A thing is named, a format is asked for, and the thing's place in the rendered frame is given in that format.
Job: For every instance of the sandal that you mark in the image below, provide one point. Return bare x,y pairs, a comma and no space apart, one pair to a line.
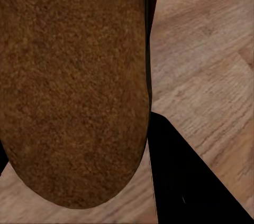
75,95

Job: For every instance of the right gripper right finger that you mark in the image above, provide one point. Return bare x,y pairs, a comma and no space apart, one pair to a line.
186,189

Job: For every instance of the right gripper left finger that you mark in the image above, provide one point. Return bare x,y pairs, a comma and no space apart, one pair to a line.
3,158

